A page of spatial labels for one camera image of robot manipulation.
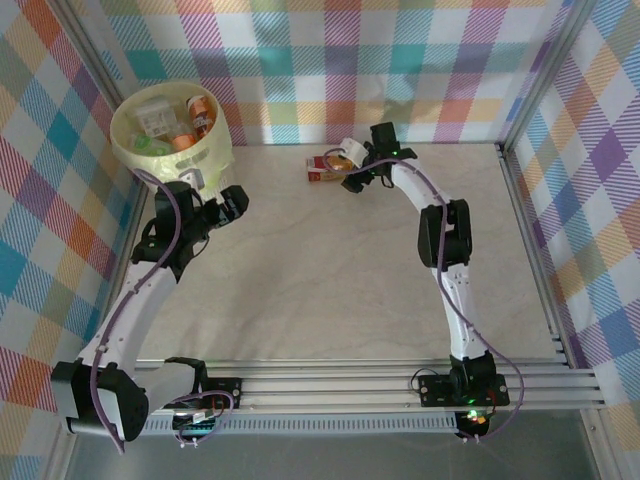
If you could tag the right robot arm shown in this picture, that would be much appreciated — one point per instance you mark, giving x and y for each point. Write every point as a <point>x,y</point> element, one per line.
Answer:
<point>457,310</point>

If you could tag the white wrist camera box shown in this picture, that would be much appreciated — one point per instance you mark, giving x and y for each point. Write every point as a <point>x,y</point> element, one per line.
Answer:
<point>352,151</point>
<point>194,177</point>

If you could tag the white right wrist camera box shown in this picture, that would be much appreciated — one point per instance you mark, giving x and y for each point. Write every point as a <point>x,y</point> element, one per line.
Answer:
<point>352,151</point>

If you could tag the clear square bottle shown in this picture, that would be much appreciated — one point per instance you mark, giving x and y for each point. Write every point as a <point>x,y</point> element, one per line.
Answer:
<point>152,119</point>

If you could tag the aluminium table side rail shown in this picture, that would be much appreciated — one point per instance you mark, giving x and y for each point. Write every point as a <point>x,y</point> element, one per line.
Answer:
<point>141,202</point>
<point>530,250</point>

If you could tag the aluminium frame post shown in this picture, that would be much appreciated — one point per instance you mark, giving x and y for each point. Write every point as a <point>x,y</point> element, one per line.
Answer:
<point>90,37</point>
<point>550,70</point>

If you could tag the orange label orange cap bottle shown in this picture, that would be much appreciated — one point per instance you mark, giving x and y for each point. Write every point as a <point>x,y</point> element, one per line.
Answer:
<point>182,141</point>

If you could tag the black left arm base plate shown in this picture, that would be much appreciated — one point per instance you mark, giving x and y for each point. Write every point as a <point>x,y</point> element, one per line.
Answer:
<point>227,392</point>

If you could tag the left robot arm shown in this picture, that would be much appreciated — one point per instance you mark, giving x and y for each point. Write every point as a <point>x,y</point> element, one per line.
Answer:
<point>125,320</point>

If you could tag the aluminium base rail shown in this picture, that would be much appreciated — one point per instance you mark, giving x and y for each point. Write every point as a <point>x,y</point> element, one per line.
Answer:
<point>325,390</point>

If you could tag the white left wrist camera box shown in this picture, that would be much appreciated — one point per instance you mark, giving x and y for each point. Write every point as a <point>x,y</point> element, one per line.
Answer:
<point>194,177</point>

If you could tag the brown tea bottle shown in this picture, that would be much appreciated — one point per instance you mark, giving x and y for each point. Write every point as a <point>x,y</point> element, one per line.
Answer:
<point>201,116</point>

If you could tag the red gold label bottle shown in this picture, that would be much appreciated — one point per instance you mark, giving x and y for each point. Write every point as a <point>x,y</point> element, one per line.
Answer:
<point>320,170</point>

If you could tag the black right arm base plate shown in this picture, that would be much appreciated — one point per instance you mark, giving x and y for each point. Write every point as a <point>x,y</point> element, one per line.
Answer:
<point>435,390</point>

